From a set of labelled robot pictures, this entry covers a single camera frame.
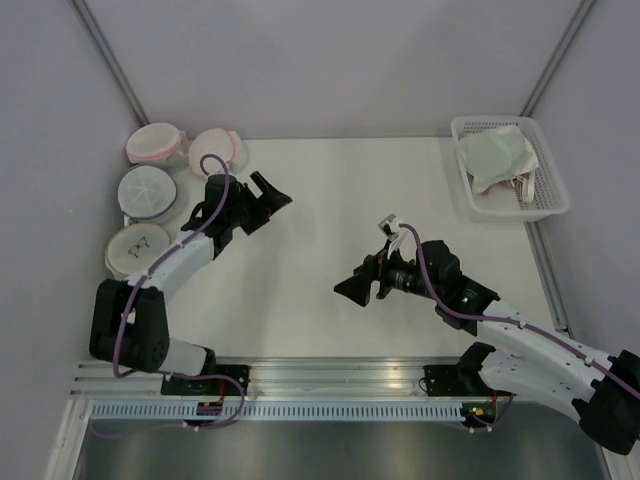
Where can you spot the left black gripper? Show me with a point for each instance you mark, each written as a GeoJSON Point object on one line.
{"type": "Point", "coordinates": [269, 202]}

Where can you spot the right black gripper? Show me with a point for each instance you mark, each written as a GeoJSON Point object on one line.
{"type": "Point", "coordinates": [374, 267]}

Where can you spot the pink-zip white laundry bag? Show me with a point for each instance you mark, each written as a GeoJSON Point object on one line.
{"type": "Point", "coordinates": [223, 143]}

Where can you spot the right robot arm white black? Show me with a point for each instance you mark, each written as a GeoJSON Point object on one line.
{"type": "Point", "coordinates": [598, 390]}

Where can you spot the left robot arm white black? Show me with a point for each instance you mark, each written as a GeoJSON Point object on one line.
{"type": "Point", "coordinates": [130, 321]}

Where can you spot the pink-trim laundry bag rear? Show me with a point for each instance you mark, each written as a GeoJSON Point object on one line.
{"type": "Point", "coordinates": [160, 145]}

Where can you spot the blue-trim round laundry bag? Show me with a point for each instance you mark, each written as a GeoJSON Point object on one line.
{"type": "Point", "coordinates": [148, 194]}

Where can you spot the beige-trim round laundry bag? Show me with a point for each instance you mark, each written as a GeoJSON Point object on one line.
{"type": "Point", "coordinates": [135, 248]}

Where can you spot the pale green bra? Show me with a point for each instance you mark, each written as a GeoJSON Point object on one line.
{"type": "Point", "coordinates": [490, 157]}

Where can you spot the white cream bra in basket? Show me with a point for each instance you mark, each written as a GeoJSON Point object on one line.
{"type": "Point", "coordinates": [523, 177]}

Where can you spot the white plastic basket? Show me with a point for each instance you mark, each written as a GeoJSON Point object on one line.
{"type": "Point", "coordinates": [503, 203]}

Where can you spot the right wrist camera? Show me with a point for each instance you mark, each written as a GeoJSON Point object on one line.
{"type": "Point", "coordinates": [394, 233]}

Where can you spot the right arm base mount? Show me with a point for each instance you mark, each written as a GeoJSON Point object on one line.
{"type": "Point", "coordinates": [448, 380]}

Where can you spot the aluminium rail front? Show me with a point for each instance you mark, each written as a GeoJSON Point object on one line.
{"type": "Point", "coordinates": [294, 378]}

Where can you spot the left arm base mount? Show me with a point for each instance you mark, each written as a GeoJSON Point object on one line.
{"type": "Point", "coordinates": [218, 387]}

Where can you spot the white slotted cable duct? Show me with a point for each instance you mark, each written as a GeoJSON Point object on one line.
{"type": "Point", "coordinates": [280, 410]}

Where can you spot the left corner aluminium post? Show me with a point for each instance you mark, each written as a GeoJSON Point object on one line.
{"type": "Point", "coordinates": [98, 39]}

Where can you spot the corner aluminium post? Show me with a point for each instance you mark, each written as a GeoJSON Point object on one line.
{"type": "Point", "coordinates": [98, 39]}
{"type": "Point", "coordinates": [571, 33]}

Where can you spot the right corner aluminium post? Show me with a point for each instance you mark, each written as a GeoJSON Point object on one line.
{"type": "Point", "coordinates": [571, 33]}

